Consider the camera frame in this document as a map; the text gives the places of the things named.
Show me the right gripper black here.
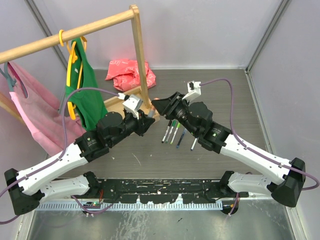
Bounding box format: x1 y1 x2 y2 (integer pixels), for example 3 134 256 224
151 91 199 137

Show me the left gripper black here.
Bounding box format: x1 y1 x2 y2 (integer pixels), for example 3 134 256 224
108 108 154 147

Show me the grey pencil orange tip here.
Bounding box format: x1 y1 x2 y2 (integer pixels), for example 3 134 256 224
148 105 156 118

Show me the white pen black tip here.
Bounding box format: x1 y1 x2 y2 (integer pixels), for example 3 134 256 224
161 125 170 143

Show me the dark green pen cap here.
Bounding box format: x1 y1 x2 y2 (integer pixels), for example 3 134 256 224
171 120 177 128

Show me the white pen green tip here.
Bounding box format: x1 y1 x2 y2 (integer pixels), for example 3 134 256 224
170 126 179 145

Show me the blue pen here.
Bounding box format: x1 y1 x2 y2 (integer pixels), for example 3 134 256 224
176 128 187 149

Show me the short white pen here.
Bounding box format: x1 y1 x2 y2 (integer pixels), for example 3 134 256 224
190 137 198 151

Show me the long white green pen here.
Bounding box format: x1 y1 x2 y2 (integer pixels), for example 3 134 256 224
165 126 174 143

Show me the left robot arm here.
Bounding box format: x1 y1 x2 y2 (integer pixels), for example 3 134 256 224
4 110 155 216

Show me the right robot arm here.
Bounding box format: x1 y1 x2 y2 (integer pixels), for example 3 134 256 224
151 92 306 208

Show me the red patterned cloth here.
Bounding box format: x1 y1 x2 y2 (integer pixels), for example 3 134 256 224
105 58 141 92

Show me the green tank top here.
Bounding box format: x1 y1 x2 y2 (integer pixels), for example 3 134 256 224
65 37 108 131

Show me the wooden clothes rack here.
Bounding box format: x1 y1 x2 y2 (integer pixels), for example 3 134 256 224
0 4 160 141

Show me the yellow plastic hanger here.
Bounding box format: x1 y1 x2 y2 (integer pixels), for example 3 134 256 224
58 29 88 121

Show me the pink shirt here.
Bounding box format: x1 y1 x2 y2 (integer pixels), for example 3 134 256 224
6 61 88 156

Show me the grey blue hanger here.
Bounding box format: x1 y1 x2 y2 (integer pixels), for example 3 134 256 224
0 62 28 98

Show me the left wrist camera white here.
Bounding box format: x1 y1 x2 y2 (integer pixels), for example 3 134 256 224
118 93 143 120

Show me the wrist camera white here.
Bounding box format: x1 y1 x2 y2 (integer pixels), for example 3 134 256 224
118 93 143 120
182 81 201 102

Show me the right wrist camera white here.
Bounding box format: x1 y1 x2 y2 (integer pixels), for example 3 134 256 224
182 81 201 102

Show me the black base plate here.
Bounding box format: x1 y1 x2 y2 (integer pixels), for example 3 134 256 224
75 178 236 204

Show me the white cable duct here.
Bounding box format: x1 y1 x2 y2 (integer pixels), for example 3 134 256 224
36 199 223 211

